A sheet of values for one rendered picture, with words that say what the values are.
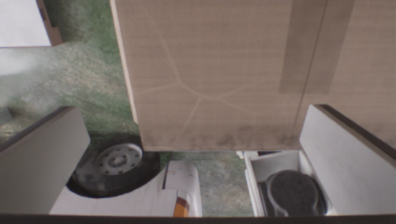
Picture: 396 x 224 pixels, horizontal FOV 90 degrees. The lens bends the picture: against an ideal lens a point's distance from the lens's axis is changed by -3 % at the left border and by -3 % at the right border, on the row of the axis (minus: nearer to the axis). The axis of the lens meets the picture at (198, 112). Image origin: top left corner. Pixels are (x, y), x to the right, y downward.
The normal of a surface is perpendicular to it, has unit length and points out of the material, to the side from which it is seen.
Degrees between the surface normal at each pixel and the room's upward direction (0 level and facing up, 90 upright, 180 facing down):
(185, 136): 0
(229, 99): 0
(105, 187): 70
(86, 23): 0
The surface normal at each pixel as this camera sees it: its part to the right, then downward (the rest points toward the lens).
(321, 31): -0.01, 0.51
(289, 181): -0.25, -0.63
